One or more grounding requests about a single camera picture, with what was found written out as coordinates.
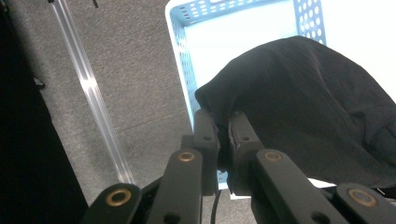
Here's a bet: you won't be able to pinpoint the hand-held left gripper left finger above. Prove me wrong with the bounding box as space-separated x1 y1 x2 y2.
181 108 220 197

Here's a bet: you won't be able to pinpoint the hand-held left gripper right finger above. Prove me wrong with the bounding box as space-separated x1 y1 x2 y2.
228 111 265 197

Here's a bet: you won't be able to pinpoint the black pants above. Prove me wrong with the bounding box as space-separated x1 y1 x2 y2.
194 35 396 189

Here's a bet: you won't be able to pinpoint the blue plastic basket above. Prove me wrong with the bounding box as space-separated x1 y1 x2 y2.
164 0 328 191

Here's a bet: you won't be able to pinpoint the black curtain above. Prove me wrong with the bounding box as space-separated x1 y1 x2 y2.
0 0 90 224

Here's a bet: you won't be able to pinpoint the left hand-held gripper cable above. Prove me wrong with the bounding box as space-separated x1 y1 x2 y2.
209 189 222 224

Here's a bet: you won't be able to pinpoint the aluminium floor rail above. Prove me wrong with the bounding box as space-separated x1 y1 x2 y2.
49 0 136 185

